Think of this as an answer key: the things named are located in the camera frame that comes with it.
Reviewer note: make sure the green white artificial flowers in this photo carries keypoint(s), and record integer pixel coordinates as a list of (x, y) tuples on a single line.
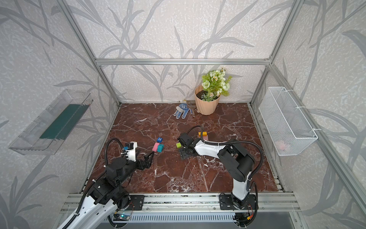
[(215, 83)]

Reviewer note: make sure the pink item in basket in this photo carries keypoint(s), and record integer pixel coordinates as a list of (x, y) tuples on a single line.
[(281, 145)]

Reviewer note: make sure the clear plastic wall tray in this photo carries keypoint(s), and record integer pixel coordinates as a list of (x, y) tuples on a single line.
[(29, 142)]

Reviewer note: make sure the blue white garden glove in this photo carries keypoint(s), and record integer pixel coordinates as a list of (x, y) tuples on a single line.
[(182, 111)]

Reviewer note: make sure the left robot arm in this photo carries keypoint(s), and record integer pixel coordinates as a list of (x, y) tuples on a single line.
[(107, 194)]

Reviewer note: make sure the white wire mesh basket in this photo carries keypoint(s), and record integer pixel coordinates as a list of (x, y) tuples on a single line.
[(286, 121)]

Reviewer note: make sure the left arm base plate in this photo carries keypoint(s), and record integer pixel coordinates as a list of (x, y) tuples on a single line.
[(136, 202)]

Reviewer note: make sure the small brown rake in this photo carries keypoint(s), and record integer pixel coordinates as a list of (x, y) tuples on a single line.
[(191, 104)]

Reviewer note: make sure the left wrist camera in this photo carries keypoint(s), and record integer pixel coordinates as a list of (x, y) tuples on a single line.
[(130, 151)]

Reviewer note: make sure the aluminium front rail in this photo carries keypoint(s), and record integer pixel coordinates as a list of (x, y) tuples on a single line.
[(209, 202)]

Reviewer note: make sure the pink block upright left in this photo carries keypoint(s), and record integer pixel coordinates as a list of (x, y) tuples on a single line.
[(155, 147)]

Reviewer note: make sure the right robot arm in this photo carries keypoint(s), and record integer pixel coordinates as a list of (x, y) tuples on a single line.
[(236, 159)]

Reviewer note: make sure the left controller board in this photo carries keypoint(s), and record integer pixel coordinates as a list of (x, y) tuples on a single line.
[(122, 216)]

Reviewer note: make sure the teal block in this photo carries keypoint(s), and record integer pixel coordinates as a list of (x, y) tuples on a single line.
[(160, 148)]

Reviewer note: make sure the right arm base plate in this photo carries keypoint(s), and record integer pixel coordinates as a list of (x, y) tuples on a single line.
[(230, 202)]

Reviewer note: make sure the green mat in tray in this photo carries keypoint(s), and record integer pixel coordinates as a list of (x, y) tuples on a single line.
[(65, 122)]

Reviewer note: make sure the beige flower pot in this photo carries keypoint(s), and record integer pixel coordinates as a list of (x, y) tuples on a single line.
[(204, 107)]

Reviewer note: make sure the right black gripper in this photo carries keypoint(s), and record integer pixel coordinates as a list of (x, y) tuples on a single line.
[(184, 144)]

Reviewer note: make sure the aluminium frame crossbar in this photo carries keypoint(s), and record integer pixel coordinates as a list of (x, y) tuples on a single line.
[(105, 61)]

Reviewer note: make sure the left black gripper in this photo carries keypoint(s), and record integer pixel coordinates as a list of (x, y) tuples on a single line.
[(142, 163)]

